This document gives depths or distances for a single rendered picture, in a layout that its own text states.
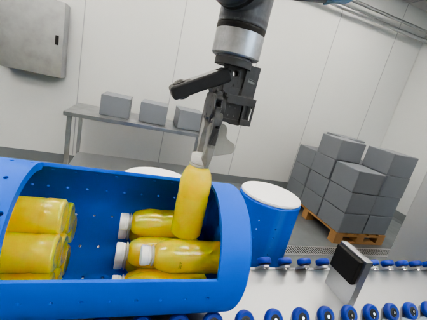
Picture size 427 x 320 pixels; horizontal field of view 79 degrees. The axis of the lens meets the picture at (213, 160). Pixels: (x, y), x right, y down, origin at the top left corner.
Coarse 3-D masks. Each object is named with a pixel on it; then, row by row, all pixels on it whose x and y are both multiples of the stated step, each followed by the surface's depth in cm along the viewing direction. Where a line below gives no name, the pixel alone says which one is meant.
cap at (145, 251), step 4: (144, 248) 51; (148, 248) 51; (140, 252) 52; (144, 252) 50; (148, 252) 50; (140, 256) 51; (144, 256) 50; (148, 256) 50; (140, 260) 50; (144, 260) 50; (148, 260) 50; (140, 264) 50; (144, 264) 50; (148, 264) 51
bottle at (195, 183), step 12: (192, 168) 52; (204, 168) 52; (180, 180) 53; (192, 180) 52; (204, 180) 52; (180, 192) 53; (192, 192) 52; (204, 192) 53; (180, 204) 53; (192, 204) 53; (204, 204) 54; (180, 216) 54; (192, 216) 53; (204, 216) 56; (180, 228) 54; (192, 228) 54
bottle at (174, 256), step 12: (168, 240) 53; (180, 240) 54; (192, 240) 55; (204, 240) 57; (156, 252) 51; (168, 252) 51; (180, 252) 51; (192, 252) 52; (204, 252) 53; (216, 252) 54; (156, 264) 50; (168, 264) 50; (180, 264) 51; (192, 264) 51; (204, 264) 52; (216, 264) 53
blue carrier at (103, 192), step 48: (0, 192) 40; (48, 192) 61; (96, 192) 64; (144, 192) 66; (240, 192) 58; (0, 240) 37; (96, 240) 65; (240, 240) 49; (0, 288) 37; (48, 288) 39; (96, 288) 41; (144, 288) 43; (192, 288) 46; (240, 288) 49
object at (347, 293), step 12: (336, 252) 79; (348, 252) 75; (336, 264) 78; (348, 264) 74; (360, 264) 71; (336, 276) 80; (348, 276) 74; (360, 276) 72; (336, 288) 79; (348, 288) 75; (360, 288) 74; (348, 300) 74
